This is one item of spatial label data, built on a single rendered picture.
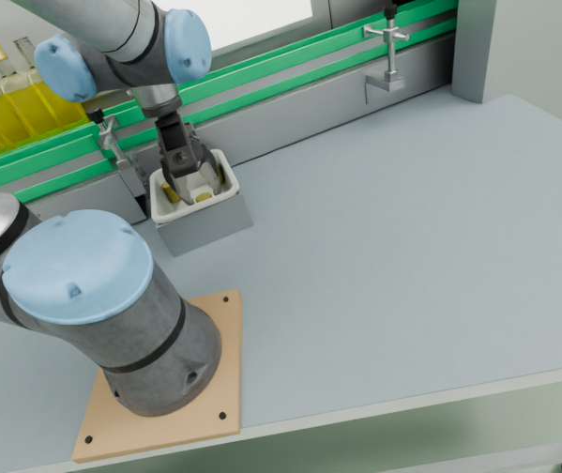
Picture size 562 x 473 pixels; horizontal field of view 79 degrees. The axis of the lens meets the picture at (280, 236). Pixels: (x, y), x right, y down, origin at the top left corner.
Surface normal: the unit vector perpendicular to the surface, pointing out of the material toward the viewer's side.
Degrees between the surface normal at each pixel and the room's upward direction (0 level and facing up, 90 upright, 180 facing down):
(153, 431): 4
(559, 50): 90
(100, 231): 11
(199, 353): 75
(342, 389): 0
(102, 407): 4
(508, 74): 90
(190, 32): 93
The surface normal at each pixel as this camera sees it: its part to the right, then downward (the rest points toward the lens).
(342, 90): 0.32, 0.56
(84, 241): -0.08, -0.69
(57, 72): -0.32, 0.67
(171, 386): 0.40, 0.29
